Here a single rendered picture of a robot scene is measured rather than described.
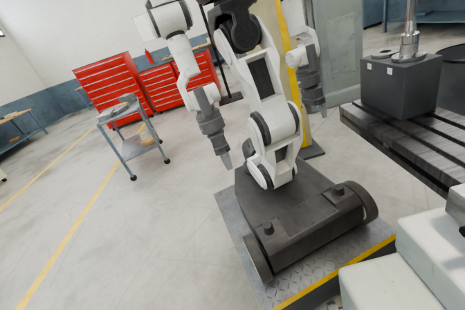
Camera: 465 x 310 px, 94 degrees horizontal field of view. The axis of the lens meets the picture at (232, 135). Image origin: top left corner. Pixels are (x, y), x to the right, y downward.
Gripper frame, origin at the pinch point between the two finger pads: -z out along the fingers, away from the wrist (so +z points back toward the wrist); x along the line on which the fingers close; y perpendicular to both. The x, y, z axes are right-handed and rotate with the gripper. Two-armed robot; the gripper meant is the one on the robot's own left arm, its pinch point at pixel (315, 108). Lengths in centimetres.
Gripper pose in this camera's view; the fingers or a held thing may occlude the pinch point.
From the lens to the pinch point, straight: 100.7
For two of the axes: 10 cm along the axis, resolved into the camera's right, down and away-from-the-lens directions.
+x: 2.7, 2.5, -9.3
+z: -3.3, -8.9, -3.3
